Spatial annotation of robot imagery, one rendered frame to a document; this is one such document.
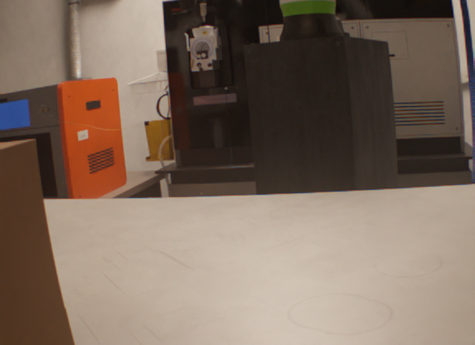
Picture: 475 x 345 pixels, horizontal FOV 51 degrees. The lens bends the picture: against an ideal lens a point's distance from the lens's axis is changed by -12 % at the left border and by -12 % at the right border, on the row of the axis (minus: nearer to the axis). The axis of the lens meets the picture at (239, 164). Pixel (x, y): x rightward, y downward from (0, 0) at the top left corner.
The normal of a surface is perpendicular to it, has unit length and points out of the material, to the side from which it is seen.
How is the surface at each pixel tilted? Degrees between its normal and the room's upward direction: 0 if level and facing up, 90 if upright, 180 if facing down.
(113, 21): 90
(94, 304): 0
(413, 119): 90
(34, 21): 90
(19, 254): 90
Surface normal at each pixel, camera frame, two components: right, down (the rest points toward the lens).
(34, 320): 0.99, -0.07
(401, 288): -0.09, -0.98
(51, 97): -0.25, 0.17
